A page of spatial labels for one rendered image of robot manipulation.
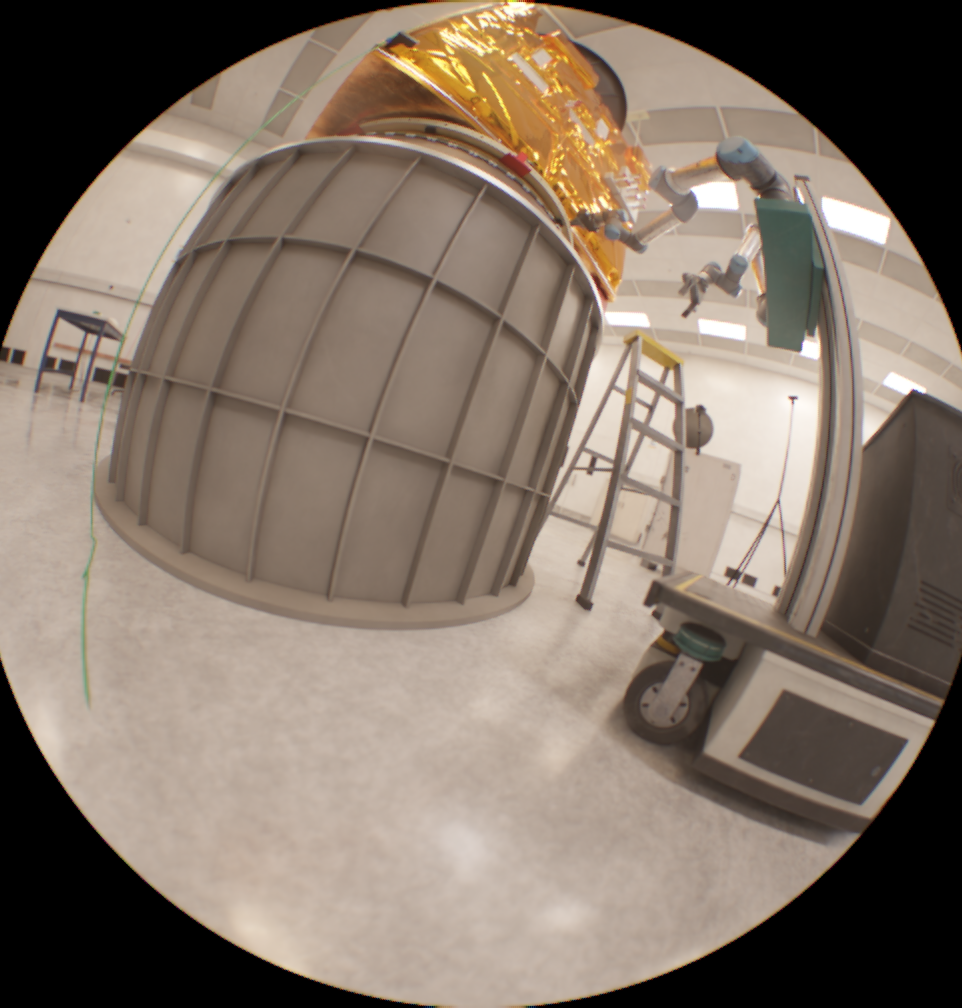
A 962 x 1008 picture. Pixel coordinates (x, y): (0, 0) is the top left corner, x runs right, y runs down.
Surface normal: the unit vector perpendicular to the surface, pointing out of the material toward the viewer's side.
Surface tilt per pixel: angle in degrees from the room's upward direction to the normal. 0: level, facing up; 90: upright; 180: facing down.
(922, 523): 90
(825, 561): 90
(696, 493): 90
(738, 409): 90
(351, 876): 0
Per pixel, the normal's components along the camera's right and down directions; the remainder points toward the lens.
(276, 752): 0.32, -0.94
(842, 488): -0.68, -0.16
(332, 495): 0.44, 0.22
